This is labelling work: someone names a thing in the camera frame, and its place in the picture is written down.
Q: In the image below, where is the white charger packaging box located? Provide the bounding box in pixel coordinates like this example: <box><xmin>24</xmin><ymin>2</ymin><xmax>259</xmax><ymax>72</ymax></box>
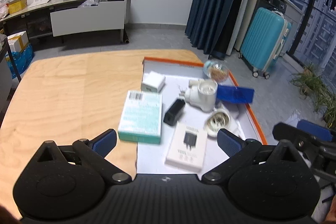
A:
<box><xmin>165</xmin><ymin>122</ymin><xmax>208</xmax><ymax>173</ymax></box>

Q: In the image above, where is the round black side table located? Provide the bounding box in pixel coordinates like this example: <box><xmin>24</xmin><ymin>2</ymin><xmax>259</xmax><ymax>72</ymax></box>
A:
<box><xmin>0</xmin><ymin>34</ymin><xmax>22</xmax><ymax>119</ymax></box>

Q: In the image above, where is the white tv console cabinet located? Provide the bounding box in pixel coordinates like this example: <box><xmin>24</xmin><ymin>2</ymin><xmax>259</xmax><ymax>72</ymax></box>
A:
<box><xmin>1</xmin><ymin>0</ymin><xmax>131</xmax><ymax>43</ymax></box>

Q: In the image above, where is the white yellow-taped carton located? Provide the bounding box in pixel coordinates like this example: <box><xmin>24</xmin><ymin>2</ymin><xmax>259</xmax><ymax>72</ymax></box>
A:
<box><xmin>7</xmin><ymin>31</ymin><xmax>29</xmax><ymax>53</ymax></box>

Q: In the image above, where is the white plastic bag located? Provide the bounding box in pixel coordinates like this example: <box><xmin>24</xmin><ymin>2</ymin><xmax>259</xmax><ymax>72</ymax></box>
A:
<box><xmin>0</xmin><ymin>0</ymin><xmax>9</xmax><ymax>19</ymax></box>

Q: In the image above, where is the white plug-in device green button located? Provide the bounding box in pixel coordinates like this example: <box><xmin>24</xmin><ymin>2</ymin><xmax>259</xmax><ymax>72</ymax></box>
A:
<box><xmin>179</xmin><ymin>79</ymin><xmax>218</xmax><ymax>113</ymax></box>

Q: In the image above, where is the floor potted grass plant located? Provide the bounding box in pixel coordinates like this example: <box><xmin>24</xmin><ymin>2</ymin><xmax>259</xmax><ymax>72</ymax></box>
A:
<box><xmin>290</xmin><ymin>63</ymin><xmax>335</xmax><ymax>130</ymax></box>

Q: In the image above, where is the orange-edged white tray box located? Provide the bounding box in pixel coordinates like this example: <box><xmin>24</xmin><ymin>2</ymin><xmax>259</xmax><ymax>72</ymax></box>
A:
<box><xmin>137</xmin><ymin>57</ymin><xmax>267</xmax><ymax>177</ymax></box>

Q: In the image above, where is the teal white carton box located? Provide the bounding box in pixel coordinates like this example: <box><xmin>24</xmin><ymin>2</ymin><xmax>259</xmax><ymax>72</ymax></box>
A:
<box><xmin>117</xmin><ymin>90</ymin><xmax>162</xmax><ymax>144</ymax></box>

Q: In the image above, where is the person's right hand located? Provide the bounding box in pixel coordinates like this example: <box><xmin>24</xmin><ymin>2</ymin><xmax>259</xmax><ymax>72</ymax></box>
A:
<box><xmin>323</xmin><ymin>196</ymin><xmax>336</xmax><ymax>224</ymax></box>

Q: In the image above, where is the jar with light-blue lid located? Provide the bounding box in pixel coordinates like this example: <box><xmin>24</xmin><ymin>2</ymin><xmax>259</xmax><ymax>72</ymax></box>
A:
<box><xmin>203</xmin><ymin>60</ymin><xmax>229</xmax><ymax>83</ymax></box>

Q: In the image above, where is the dark blue curtain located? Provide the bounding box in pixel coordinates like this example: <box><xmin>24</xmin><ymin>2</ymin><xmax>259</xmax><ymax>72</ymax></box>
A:
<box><xmin>185</xmin><ymin>0</ymin><xmax>242</xmax><ymax>60</ymax></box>

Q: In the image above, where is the teal hard-shell suitcase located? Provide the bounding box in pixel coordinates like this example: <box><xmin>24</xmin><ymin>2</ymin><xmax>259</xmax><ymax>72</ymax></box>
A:
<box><xmin>239</xmin><ymin>7</ymin><xmax>291</xmax><ymax>80</ymax></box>

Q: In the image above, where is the white usb charger cube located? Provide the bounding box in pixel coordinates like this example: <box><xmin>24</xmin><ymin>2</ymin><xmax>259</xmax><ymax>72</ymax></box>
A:
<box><xmin>141</xmin><ymin>71</ymin><xmax>166</xmax><ymax>93</ymax></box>

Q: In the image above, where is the yellow cardboard box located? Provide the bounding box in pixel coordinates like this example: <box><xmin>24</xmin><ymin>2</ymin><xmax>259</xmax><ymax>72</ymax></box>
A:
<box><xmin>8</xmin><ymin>0</ymin><xmax>27</xmax><ymax>15</ymax></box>

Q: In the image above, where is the black charger adapter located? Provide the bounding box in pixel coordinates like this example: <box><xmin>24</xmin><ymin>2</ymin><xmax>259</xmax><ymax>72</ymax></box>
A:
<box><xmin>163</xmin><ymin>99</ymin><xmax>186</xmax><ymax>127</ymax></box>

